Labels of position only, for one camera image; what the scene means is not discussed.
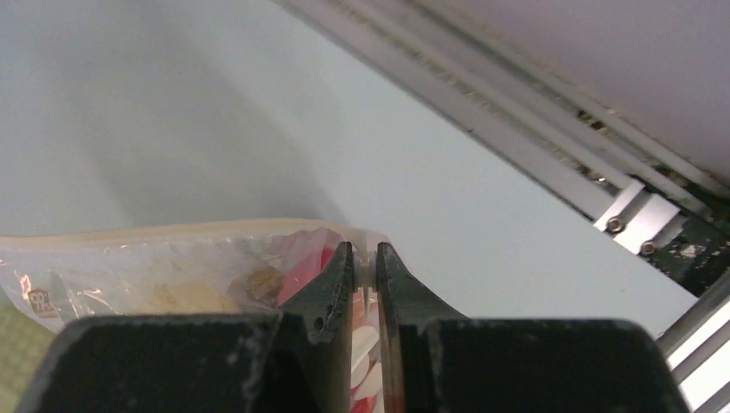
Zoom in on yellow lemon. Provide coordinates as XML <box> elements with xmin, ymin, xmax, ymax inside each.
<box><xmin>129</xmin><ymin>281</ymin><xmax>240</xmax><ymax>315</ymax></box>

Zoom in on yellow plastic basket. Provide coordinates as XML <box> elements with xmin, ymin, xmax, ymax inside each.
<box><xmin>1</xmin><ymin>304</ymin><xmax>55</xmax><ymax>412</ymax></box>

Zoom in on aluminium frame rail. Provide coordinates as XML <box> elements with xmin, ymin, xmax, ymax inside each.
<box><xmin>286</xmin><ymin>1</ymin><xmax>729</xmax><ymax>412</ymax></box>

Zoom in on red mango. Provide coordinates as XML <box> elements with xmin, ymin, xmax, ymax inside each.
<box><xmin>275</xmin><ymin>228</ymin><xmax>344</xmax><ymax>306</ymax></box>

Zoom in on clear dotted zip bag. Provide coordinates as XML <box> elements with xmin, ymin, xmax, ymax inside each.
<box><xmin>0</xmin><ymin>219</ymin><xmax>392</xmax><ymax>413</ymax></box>

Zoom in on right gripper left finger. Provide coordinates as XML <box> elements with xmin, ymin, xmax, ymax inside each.
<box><xmin>16</xmin><ymin>242</ymin><xmax>355</xmax><ymax>412</ymax></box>

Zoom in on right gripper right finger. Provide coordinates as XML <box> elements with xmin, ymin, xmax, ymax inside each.
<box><xmin>375</xmin><ymin>243</ymin><xmax>688</xmax><ymax>412</ymax></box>

